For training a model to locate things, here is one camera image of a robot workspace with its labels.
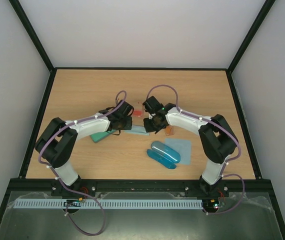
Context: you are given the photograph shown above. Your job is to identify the light blue slotted cable duct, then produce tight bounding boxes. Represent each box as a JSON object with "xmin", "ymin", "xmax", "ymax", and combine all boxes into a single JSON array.
[{"xmin": 13, "ymin": 198, "xmax": 203, "ymax": 210}]

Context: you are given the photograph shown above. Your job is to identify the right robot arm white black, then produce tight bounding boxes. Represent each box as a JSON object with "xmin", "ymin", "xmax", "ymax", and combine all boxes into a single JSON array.
[{"xmin": 142, "ymin": 96, "xmax": 240, "ymax": 196}]

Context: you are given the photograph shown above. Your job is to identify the light blue cleaning cloth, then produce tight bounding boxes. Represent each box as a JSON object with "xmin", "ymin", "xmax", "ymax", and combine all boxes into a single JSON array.
[{"xmin": 124, "ymin": 125, "xmax": 150, "ymax": 136}]

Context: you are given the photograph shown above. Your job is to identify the blue transparent glasses case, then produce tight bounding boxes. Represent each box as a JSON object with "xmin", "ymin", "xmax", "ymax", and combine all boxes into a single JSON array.
[{"xmin": 146, "ymin": 141, "xmax": 181, "ymax": 170}]

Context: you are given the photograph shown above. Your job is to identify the green glasses case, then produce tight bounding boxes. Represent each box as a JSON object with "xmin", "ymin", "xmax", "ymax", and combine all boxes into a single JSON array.
[{"xmin": 89, "ymin": 131, "xmax": 110, "ymax": 143}]

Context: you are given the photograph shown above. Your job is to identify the orange sunglasses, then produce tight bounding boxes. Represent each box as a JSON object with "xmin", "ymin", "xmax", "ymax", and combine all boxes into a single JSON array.
[{"xmin": 164, "ymin": 125, "xmax": 175, "ymax": 136}]

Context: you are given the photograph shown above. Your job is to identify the black metal frame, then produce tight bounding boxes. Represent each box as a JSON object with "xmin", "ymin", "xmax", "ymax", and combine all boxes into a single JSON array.
[{"xmin": 0, "ymin": 0, "xmax": 285, "ymax": 240}]

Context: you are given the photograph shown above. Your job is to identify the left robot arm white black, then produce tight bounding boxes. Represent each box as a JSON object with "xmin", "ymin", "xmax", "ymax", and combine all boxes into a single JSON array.
[{"xmin": 34, "ymin": 100, "xmax": 134, "ymax": 186}]

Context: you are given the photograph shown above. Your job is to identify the red sunglasses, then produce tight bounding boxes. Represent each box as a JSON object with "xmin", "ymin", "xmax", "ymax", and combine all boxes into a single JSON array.
[{"xmin": 132, "ymin": 101, "xmax": 145, "ymax": 118}]

